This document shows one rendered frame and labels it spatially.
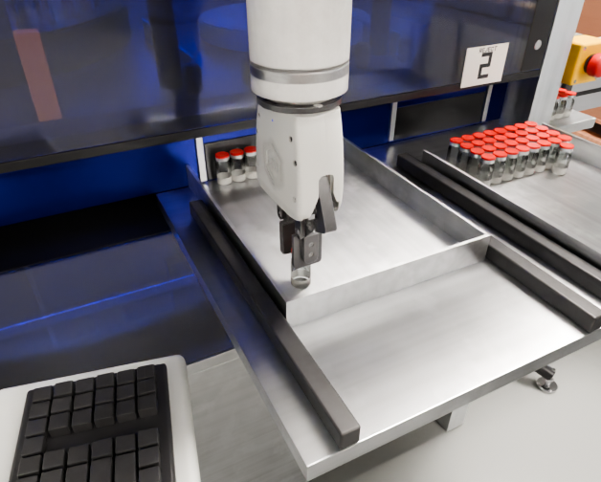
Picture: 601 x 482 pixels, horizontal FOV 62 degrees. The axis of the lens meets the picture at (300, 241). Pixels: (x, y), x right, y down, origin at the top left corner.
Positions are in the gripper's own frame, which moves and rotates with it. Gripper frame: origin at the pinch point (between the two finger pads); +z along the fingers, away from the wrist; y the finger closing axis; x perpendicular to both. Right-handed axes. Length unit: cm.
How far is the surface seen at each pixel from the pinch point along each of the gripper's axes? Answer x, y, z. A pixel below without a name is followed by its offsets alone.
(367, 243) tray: 11.0, -3.3, 5.7
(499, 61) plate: 46, -20, -8
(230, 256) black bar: -5.9, -5.9, 3.8
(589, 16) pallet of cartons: 318, -197, 33
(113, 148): -14.3, -20.4, -5.4
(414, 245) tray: 15.9, -0.3, 5.7
